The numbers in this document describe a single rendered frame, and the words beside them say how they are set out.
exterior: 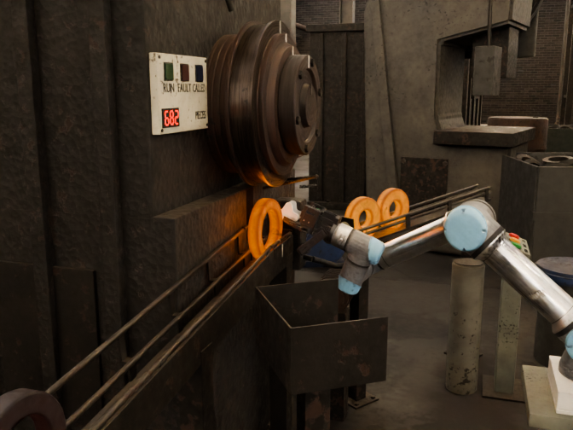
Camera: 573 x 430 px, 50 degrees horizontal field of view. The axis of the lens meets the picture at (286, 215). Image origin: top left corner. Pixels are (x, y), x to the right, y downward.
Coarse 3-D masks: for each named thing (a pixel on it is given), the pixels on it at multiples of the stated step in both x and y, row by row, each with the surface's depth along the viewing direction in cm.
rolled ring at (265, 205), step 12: (264, 204) 177; (276, 204) 185; (252, 216) 176; (264, 216) 178; (276, 216) 187; (252, 228) 175; (276, 228) 188; (252, 240) 175; (276, 240) 187; (252, 252) 178
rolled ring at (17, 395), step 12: (0, 396) 85; (12, 396) 84; (24, 396) 85; (36, 396) 87; (48, 396) 90; (0, 408) 82; (12, 408) 83; (24, 408) 85; (36, 408) 87; (48, 408) 90; (60, 408) 92; (0, 420) 81; (12, 420) 83; (36, 420) 91; (48, 420) 90; (60, 420) 93
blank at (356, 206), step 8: (352, 200) 219; (360, 200) 217; (368, 200) 220; (352, 208) 216; (360, 208) 218; (368, 208) 220; (376, 208) 223; (344, 216) 218; (352, 216) 216; (368, 216) 224; (376, 216) 223; (368, 224) 222
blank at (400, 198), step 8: (384, 192) 227; (392, 192) 227; (400, 192) 229; (384, 200) 225; (392, 200) 227; (400, 200) 230; (384, 208) 225; (400, 208) 232; (408, 208) 234; (384, 216) 226; (392, 216) 232; (384, 224) 227; (400, 224) 232
